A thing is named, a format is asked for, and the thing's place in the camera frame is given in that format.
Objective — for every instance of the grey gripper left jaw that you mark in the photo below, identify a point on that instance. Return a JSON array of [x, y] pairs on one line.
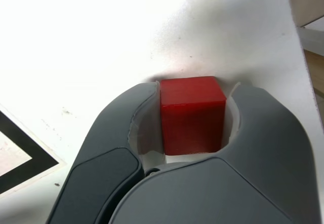
[[101, 158]]

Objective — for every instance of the black tape square outline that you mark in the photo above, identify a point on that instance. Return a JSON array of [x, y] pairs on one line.
[[30, 145]]

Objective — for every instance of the red cube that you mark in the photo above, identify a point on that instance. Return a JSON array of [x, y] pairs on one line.
[[192, 123]]

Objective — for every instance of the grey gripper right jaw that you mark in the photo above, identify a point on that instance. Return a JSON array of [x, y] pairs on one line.
[[202, 198]]

